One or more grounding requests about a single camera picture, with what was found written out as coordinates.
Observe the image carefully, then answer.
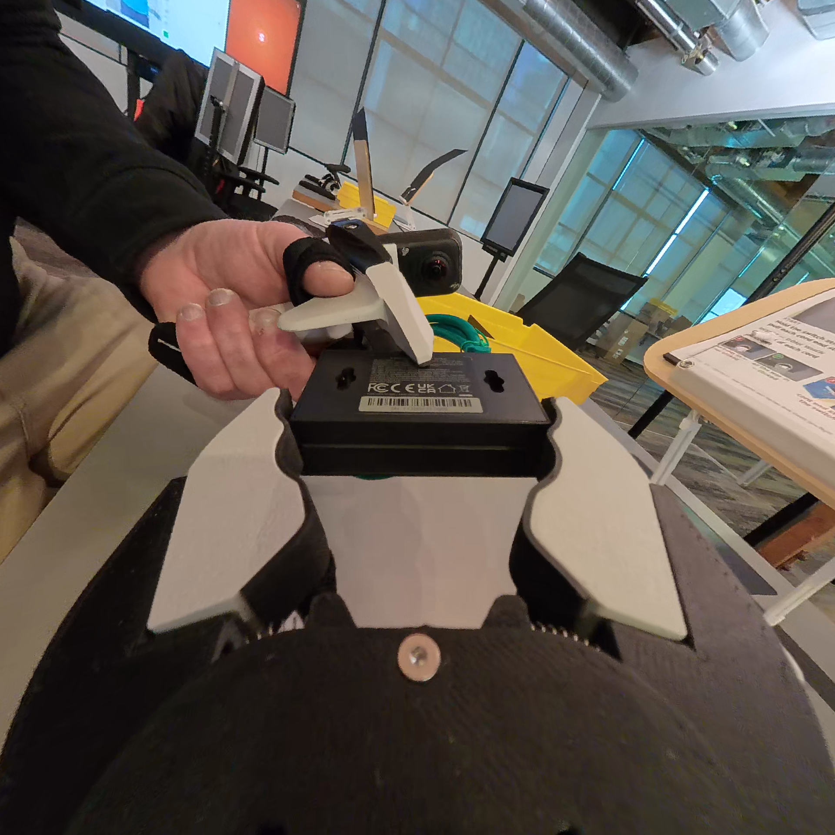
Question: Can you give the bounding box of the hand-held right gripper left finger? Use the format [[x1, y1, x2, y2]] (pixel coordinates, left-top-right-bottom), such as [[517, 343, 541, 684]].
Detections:
[[147, 388, 337, 634]]

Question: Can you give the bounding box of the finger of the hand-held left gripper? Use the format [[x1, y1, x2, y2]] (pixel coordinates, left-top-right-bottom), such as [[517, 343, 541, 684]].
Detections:
[[364, 260, 436, 366]]

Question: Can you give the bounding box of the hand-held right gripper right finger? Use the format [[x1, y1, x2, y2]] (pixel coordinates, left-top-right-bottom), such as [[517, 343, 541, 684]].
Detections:
[[509, 397, 690, 643]]

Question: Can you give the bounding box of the green ethernet cable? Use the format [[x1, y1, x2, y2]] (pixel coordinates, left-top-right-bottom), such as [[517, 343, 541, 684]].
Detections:
[[355, 312, 491, 485]]

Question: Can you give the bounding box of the black network switch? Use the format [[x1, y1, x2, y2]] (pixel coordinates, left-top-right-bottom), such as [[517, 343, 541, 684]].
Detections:
[[288, 351, 552, 478]]

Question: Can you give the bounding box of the yellow plastic bin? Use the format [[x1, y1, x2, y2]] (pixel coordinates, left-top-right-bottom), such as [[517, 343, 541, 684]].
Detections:
[[416, 290, 609, 400], [334, 181, 394, 226]]

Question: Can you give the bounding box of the person's left forearm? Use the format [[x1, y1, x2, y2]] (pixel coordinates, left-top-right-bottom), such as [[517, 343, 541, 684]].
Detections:
[[0, 0, 229, 356]]

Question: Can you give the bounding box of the person's left hand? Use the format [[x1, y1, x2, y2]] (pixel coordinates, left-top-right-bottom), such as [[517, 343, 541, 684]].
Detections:
[[138, 218, 356, 400]]

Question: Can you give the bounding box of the black curved stand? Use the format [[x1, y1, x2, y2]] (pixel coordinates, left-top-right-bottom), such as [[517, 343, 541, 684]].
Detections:
[[399, 149, 468, 204]]

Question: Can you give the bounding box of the black display on stand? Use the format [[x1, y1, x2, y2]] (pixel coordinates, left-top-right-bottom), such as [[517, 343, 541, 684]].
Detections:
[[473, 176, 551, 301]]

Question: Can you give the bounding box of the small black stand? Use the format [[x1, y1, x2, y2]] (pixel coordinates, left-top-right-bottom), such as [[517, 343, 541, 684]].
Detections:
[[303, 163, 353, 195]]

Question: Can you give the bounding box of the black mesh office chair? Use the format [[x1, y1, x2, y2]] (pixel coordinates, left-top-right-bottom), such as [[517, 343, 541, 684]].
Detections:
[[515, 253, 650, 353]]

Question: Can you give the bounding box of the wooden tilted board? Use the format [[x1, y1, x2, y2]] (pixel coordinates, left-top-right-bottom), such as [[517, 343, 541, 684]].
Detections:
[[642, 277, 835, 513]]

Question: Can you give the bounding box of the white instruction sheet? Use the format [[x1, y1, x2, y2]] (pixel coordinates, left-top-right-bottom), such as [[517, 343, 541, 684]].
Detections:
[[664, 287, 835, 471]]

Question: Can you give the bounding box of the small grey display panel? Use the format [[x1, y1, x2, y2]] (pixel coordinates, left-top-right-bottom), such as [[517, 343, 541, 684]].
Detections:
[[253, 85, 296, 155]]

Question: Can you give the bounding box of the cardboard box stack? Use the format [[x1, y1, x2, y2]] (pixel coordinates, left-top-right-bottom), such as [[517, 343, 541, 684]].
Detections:
[[590, 297, 692, 363]]

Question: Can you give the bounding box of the large grey display panel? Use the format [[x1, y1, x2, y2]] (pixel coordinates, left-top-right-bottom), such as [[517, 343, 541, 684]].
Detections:
[[194, 47, 265, 165]]

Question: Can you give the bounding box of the black jacket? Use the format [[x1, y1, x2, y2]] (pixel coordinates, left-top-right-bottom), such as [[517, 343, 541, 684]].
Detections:
[[138, 51, 219, 190]]

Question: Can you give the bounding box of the white stand bracket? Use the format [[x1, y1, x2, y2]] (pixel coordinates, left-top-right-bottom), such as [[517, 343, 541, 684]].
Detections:
[[649, 411, 704, 487]]

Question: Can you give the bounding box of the round silver duct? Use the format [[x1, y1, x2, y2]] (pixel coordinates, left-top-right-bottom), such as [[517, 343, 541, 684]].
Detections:
[[522, 0, 640, 102]]

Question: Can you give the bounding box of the large wall screen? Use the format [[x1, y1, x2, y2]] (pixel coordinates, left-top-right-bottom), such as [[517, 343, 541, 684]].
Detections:
[[52, 0, 307, 99]]

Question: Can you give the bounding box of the silver rectangular duct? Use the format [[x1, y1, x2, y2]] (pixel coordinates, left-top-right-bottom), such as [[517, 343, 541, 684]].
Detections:
[[636, 0, 774, 73]]

